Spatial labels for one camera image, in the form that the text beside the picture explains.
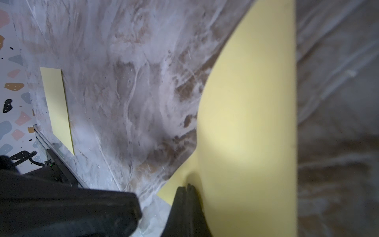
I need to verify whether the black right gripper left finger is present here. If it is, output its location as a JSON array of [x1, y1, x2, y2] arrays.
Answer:
[[161, 187, 187, 237]]

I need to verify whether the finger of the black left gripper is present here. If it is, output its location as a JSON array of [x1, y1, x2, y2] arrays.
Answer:
[[1, 170, 142, 237]]

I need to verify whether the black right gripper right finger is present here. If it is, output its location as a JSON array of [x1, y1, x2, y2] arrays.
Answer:
[[186, 184, 212, 237]]

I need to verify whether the yellow square paper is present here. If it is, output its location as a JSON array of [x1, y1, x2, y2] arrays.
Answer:
[[40, 67, 75, 155], [158, 1, 298, 237]]

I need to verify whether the aluminium mounting rail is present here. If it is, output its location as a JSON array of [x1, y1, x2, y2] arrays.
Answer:
[[33, 124, 89, 189]]

